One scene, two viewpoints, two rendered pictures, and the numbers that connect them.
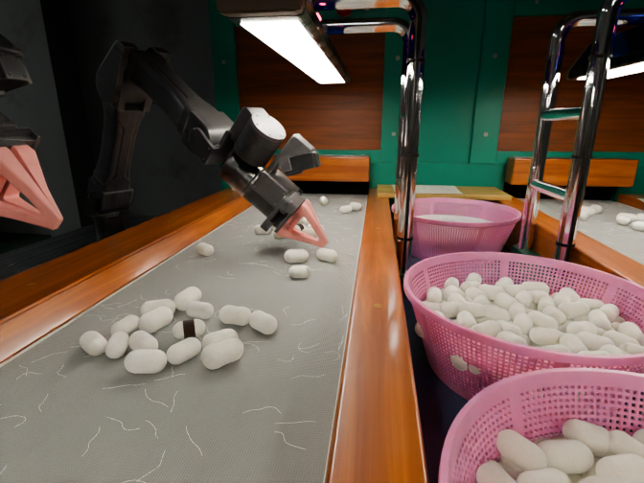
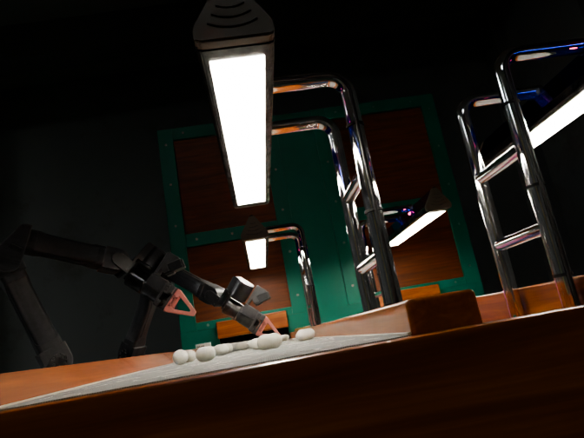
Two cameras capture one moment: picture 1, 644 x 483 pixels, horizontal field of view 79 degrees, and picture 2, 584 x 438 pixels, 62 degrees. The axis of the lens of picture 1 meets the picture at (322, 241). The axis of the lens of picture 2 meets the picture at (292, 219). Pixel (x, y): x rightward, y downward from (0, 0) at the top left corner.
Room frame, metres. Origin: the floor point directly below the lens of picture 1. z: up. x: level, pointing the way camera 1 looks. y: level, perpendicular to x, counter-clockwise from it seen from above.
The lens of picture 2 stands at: (-0.98, 0.26, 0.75)
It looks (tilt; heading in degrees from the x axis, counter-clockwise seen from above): 13 degrees up; 347
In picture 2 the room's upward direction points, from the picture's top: 10 degrees counter-clockwise
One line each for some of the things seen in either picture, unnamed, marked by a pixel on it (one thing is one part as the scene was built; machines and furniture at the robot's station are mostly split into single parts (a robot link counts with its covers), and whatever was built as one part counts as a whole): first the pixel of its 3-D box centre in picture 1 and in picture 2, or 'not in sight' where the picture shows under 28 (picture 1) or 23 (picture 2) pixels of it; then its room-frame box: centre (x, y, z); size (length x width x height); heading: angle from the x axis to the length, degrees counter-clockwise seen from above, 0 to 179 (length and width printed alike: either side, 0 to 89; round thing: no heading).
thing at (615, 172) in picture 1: (568, 171); (405, 297); (1.05, -0.66, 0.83); 0.30 x 0.06 x 0.07; 82
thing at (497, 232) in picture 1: (451, 229); not in sight; (0.83, -0.29, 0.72); 0.27 x 0.27 x 0.10
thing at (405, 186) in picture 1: (358, 151); (286, 292); (0.68, -0.06, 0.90); 0.20 x 0.19 x 0.45; 172
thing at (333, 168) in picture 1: (317, 167); (252, 324); (1.14, 0.01, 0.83); 0.30 x 0.06 x 0.07; 82
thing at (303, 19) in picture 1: (312, 39); (255, 246); (0.70, 0.01, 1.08); 0.62 x 0.08 x 0.07; 172
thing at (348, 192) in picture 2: not in sight; (312, 232); (-0.28, 0.07, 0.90); 0.20 x 0.19 x 0.45; 172
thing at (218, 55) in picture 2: not in sight; (243, 134); (-0.26, 0.15, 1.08); 0.62 x 0.08 x 0.07; 172
